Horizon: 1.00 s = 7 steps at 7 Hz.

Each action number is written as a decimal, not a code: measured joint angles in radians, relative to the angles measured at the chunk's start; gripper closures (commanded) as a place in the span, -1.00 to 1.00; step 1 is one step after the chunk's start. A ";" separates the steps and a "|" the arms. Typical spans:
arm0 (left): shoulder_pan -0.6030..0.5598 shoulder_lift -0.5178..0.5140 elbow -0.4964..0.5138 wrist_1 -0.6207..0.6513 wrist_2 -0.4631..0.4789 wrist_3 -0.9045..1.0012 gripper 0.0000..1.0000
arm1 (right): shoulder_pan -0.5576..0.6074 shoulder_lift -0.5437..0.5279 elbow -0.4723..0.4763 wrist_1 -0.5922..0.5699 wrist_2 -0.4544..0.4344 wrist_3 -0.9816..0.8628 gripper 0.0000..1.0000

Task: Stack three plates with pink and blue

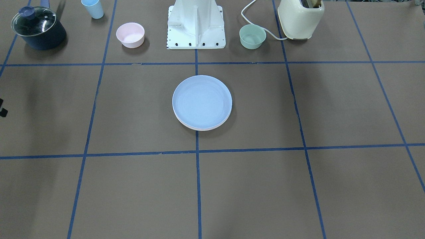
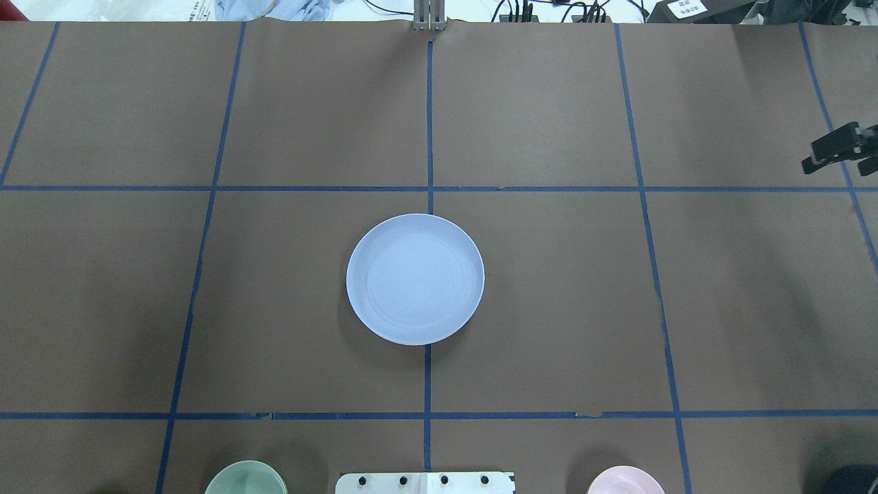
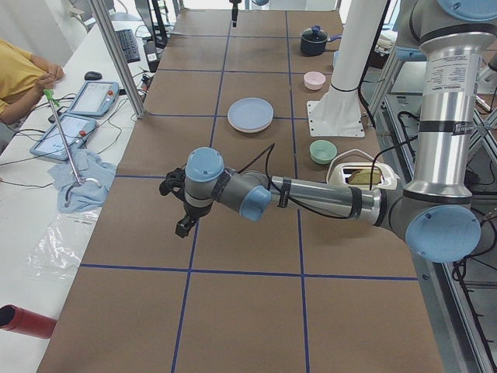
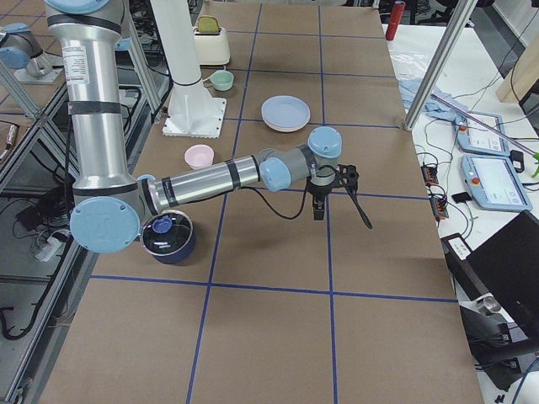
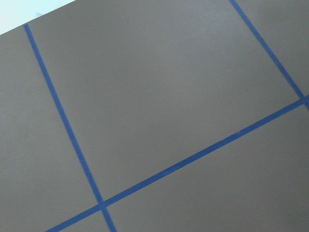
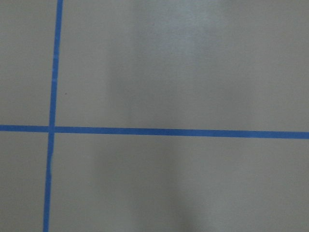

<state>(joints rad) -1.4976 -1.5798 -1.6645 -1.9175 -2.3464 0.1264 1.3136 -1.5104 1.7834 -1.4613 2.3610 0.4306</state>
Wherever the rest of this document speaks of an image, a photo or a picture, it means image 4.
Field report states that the blue teach pendant near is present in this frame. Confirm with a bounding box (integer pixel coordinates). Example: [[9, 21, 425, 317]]
[[461, 154, 533, 212]]

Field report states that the light blue cloth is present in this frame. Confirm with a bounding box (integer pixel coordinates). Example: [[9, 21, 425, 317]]
[[398, 77, 458, 123]]

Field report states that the green bowl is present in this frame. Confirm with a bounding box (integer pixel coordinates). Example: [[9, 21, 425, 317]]
[[209, 70, 234, 92]]

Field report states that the clear plastic bag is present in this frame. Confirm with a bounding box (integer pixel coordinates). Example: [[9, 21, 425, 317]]
[[389, 49, 431, 80]]

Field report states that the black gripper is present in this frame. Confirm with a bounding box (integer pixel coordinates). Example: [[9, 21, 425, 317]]
[[307, 164, 358, 221]]

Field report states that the cream toaster with bread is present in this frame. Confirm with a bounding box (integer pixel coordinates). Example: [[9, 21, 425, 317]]
[[193, 15, 231, 66]]

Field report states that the blue teach pendant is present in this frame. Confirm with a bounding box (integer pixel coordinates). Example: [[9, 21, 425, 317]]
[[454, 113, 510, 157], [461, 154, 533, 212]]

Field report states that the aluminium frame post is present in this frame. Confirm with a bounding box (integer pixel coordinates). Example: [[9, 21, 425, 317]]
[[403, 0, 478, 131]]

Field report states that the blue plate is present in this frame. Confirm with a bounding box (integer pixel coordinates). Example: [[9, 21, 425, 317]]
[[261, 95, 311, 126]]

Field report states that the red cylinder tube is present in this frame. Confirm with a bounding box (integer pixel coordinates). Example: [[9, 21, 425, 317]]
[[385, 1, 406, 41]]

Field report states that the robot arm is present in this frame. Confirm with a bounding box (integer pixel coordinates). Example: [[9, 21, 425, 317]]
[[45, 1, 359, 253]]

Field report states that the dark blue pot with lid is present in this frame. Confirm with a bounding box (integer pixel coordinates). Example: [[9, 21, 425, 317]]
[[140, 210, 196, 264]]

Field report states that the pink bowl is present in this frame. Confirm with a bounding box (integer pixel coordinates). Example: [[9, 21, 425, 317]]
[[184, 144, 215, 170]]

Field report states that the blue teach pendant far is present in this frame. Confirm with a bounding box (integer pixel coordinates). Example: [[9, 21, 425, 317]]
[[454, 113, 510, 157]]

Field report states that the pink plate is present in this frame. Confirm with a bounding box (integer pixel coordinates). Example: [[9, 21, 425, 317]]
[[264, 120, 308, 133]]

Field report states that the green handled grabber stick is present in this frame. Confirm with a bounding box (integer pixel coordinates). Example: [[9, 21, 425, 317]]
[[430, 93, 539, 178]]

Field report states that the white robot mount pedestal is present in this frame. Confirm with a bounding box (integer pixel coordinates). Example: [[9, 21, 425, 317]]
[[151, 0, 227, 139]]

